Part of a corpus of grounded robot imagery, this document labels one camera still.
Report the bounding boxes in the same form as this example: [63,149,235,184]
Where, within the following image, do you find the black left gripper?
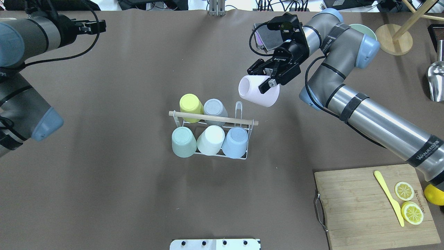
[61,19,106,39]

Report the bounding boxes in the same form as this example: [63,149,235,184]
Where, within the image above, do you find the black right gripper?
[247,39,309,94]

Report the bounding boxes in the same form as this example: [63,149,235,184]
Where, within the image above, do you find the pink plastic cup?
[238,75,280,107]

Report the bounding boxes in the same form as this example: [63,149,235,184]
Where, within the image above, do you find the green plastic cup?
[172,126,197,158]

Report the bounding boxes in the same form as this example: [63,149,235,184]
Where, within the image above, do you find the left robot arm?
[0,10,106,156]

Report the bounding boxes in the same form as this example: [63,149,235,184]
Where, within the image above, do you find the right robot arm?
[246,9,443,188]

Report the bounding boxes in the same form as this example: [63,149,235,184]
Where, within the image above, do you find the grey plastic cup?
[204,98,228,117]

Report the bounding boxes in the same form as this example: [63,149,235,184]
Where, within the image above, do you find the blue plastic cup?
[222,127,248,159]

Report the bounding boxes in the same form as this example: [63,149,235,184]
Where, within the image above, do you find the yellow plastic cup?
[179,93,204,115]

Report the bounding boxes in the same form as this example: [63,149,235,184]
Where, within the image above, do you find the white plastic cup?
[197,125,225,156]

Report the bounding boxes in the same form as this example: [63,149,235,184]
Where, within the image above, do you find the purple cloth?
[254,31,265,50]

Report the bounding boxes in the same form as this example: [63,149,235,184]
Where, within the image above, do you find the grey cloth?
[255,25,283,52]

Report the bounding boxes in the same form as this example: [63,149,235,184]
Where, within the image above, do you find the green bowl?
[349,24,377,41]

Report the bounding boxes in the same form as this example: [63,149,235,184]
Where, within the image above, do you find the wooden mug tree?
[375,0,443,56]

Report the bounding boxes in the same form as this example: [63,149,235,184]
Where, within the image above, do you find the yellow plastic knife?
[373,170,405,227]

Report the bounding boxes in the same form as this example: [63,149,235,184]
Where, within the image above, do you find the wooden cutting board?
[314,164,441,250]

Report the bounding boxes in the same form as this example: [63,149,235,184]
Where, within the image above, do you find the metal scoop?
[427,40,444,102]

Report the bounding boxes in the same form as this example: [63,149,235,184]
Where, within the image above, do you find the lemon slice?
[394,181,414,201]

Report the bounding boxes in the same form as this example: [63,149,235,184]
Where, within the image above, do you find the lemon half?
[401,201,424,225]

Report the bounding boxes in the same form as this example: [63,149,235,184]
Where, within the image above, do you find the whole yellow lemon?
[424,184,444,206]

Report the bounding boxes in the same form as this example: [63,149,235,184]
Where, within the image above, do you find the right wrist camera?
[266,12,302,41]

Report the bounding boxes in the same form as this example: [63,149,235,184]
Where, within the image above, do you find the white wire cup rack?
[168,101,259,160]

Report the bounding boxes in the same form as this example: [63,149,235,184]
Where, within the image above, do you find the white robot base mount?
[169,239,262,250]

